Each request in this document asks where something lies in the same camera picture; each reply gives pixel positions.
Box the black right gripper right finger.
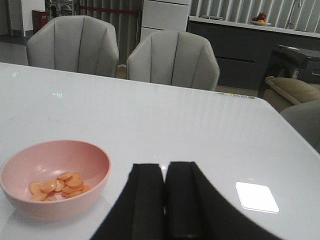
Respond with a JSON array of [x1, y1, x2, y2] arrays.
[[165, 161, 277, 240]]

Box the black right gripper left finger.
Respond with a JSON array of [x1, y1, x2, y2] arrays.
[[91, 163, 165, 240]]

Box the orange ham slices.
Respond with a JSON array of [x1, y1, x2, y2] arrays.
[[28, 171, 92, 202]]

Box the pink bowl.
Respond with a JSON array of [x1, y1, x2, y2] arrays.
[[0, 140, 111, 220]]

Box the beige sofa cushion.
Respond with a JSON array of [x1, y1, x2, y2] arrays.
[[262, 76, 320, 113]]

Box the right grey chair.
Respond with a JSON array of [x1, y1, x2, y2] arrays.
[[126, 30, 220, 91]]

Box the grey chair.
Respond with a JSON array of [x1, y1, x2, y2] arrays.
[[26, 15, 119, 78], [126, 30, 220, 91]]

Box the dark counter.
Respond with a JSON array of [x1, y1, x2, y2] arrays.
[[187, 16, 320, 91]]

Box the dark side table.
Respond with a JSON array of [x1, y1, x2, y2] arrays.
[[257, 45, 320, 98]]

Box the left grey chair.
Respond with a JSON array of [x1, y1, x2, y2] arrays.
[[26, 15, 119, 78]]

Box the white cabinet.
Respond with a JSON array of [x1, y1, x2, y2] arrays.
[[140, 0, 192, 41]]

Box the fruit plate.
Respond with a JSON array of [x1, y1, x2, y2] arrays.
[[250, 12, 271, 26]]

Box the red trash bin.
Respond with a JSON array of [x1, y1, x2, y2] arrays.
[[32, 9, 48, 34]]

